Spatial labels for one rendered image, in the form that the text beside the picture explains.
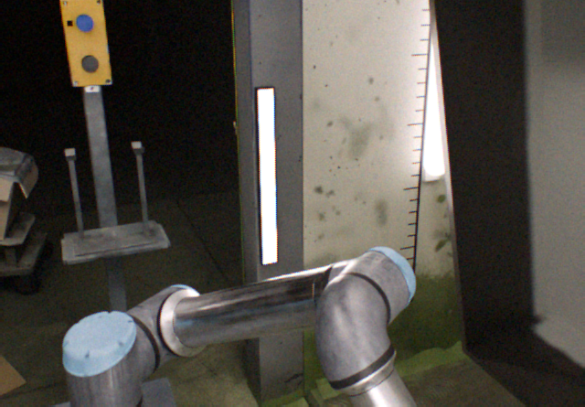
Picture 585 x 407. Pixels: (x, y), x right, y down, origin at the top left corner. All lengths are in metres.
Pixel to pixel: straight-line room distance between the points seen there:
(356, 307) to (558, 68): 1.07
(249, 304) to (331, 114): 1.02
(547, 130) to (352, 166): 0.66
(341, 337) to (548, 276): 1.31
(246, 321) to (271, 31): 1.03
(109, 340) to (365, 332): 0.59
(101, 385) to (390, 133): 1.34
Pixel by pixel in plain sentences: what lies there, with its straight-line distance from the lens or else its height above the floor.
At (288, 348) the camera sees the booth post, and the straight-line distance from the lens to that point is 2.36.
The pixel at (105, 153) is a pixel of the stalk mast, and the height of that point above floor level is 1.06.
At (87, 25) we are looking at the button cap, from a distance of 1.94.
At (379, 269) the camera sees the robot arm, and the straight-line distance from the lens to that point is 1.01.
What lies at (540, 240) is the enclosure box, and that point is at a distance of 2.07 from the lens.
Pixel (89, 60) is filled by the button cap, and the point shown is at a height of 1.37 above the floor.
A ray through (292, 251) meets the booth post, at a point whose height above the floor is 0.67.
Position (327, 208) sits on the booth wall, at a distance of 2.15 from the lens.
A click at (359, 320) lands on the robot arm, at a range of 0.93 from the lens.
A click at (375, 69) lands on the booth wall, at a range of 2.11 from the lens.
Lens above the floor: 1.61
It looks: 20 degrees down
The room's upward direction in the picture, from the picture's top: 1 degrees counter-clockwise
